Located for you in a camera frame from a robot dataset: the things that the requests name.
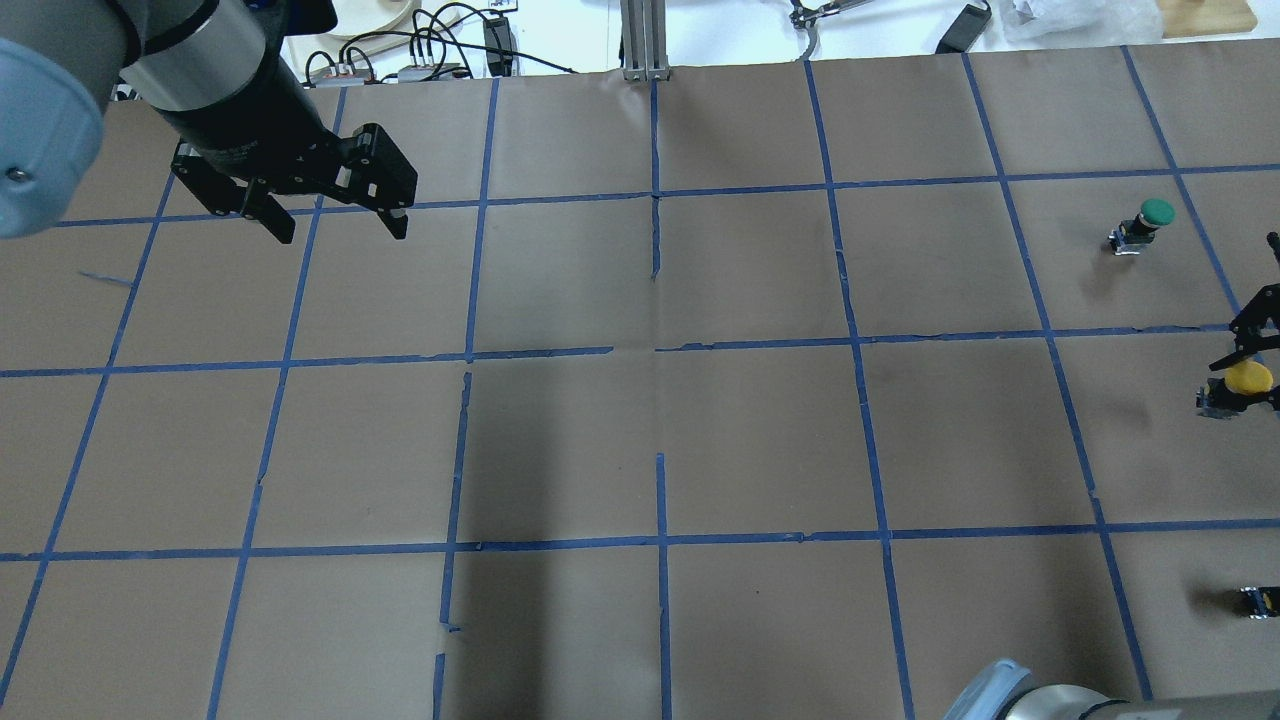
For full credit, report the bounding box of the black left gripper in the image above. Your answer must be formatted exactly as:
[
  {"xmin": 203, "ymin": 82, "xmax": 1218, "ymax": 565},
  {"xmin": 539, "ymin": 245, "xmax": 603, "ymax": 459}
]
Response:
[{"xmin": 157, "ymin": 55, "xmax": 419, "ymax": 245}]

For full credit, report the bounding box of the yellow push button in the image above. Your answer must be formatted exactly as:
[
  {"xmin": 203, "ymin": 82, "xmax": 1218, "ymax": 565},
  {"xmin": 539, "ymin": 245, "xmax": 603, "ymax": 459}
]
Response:
[{"xmin": 1196, "ymin": 360, "xmax": 1277, "ymax": 420}]

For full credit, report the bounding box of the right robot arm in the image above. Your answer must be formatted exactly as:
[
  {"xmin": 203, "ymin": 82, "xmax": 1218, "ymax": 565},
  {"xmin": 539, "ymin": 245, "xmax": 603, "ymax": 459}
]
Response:
[{"xmin": 945, "ymin": 284, "xmax": 1279, "ymax": 719}]

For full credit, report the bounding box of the green push button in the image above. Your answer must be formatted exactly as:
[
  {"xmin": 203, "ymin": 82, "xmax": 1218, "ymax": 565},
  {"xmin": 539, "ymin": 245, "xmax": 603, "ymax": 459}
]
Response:
[{"xmin": 1108, "ymin": 199, "xmax": 1178, "ymax": 258}]

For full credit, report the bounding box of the beige plate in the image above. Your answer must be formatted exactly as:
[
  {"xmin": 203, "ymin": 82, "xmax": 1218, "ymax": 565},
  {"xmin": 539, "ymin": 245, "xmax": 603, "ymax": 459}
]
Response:
[{"xmin": 325, "ymin": 0, "xmax": 421, "ymax": 40}]

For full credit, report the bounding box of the black power adapter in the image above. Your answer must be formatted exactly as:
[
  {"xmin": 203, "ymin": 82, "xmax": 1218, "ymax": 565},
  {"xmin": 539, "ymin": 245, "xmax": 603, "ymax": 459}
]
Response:
[
  {"xmin": 934, "ymin": 1, "xmax": 993, "ymax": 55},
  {"xmin": 483, "ymin": 14, "xmax": 515, "ymax": 77}
]

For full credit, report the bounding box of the wooden cutting board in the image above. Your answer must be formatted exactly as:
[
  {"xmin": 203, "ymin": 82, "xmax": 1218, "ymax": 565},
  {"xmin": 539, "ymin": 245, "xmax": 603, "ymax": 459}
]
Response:
[{"xmin": 1156, "ymin": 0, "xmax": 1260, "ymax": 40}]

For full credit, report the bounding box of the clear plastic bag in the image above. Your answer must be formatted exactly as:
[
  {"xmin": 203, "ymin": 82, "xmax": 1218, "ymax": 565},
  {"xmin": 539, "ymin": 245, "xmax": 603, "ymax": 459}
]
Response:
[{"xmin": 991, "ymin": 1, "xmax": 1165, "ymax": 47}]

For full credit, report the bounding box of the small black switch block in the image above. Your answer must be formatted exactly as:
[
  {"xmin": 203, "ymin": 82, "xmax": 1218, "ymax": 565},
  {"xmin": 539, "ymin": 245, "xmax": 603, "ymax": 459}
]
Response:
[{"xmin": 1238, "ymin": 585, "xmax": 1279, "ymax": 620}]

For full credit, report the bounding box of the aluminium frame post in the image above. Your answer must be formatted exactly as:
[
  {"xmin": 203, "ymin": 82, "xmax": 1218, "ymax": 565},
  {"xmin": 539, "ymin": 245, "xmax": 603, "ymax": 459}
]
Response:
[{"xmin": 620, "ymin": 0, "xmax": 671, "ymax": 83}]

